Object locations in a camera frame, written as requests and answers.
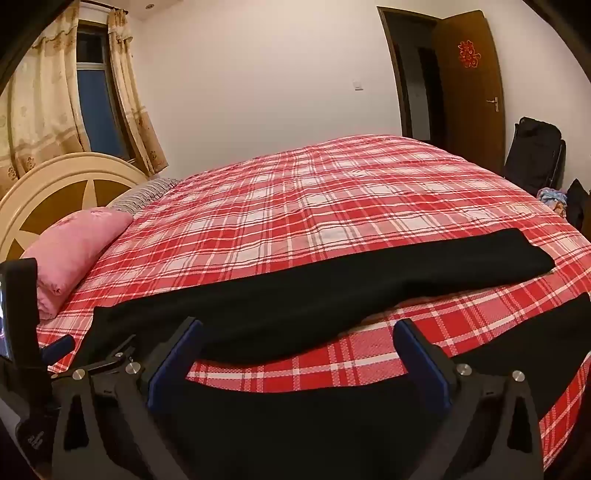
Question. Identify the pink folded quilt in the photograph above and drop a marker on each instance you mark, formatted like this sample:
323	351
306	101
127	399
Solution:
69	249

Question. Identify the black pants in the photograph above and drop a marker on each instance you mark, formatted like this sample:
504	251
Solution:
277	300

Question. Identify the grey striped pillow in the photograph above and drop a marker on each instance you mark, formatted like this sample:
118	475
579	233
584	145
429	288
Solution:
143	194

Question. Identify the colourful clothes heap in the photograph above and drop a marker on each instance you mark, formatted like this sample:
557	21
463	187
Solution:
551	197

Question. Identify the red paper door decoration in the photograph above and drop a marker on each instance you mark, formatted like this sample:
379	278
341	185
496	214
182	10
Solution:
467	54

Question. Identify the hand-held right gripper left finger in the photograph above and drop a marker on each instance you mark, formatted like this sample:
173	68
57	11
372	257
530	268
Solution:
175	355

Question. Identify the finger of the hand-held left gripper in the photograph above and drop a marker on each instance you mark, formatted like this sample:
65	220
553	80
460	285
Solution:
113	353
57	347

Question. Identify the white light switch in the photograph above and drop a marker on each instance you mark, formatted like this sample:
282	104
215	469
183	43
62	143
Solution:
358	85

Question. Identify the brown wooden door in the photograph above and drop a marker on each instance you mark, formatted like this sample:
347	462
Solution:
466	115

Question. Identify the curtain rod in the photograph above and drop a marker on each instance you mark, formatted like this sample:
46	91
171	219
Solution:
94	4

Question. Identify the beige floral curtain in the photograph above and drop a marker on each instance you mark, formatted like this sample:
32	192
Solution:
134	101
41	115

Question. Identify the black bag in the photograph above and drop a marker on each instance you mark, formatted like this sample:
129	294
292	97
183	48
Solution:
579	198

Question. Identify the window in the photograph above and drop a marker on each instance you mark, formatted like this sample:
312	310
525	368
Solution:
97	101

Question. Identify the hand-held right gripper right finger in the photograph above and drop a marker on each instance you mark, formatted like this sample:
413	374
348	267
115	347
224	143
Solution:
425	364

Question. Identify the cream wooden headboard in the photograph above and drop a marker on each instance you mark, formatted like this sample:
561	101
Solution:
46	184

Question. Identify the dark door frame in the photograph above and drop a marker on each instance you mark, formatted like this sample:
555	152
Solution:
392	46

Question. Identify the black suitcase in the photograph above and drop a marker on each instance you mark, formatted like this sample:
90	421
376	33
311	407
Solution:
535	152

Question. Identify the bed with red plaid sheet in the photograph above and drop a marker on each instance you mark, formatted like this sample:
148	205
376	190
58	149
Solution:
323	207

